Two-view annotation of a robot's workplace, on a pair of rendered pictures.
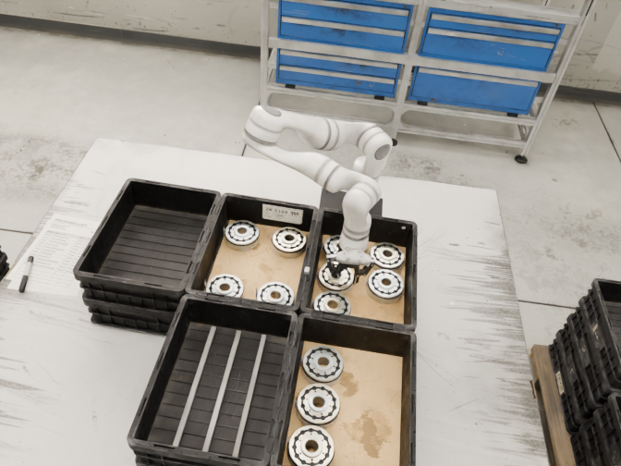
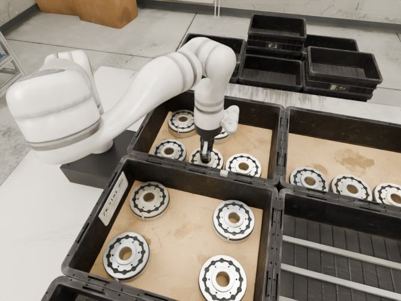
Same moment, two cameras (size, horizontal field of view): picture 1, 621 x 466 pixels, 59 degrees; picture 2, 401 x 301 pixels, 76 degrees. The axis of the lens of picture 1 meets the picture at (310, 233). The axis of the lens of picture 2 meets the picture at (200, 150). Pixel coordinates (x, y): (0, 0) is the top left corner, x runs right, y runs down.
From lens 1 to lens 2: 119 cm
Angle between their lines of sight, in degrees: 50
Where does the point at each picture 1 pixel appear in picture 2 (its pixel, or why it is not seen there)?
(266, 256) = (163, 229)
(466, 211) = (116, 84)
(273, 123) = (81, 79)
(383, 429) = (348, 152)
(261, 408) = (360, 245)
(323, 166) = (179, 63)
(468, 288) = not seen: hidden behind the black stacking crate
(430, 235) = not seen: hidden behind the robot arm
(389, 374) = (299, 141)
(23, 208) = not seen: outside the picture
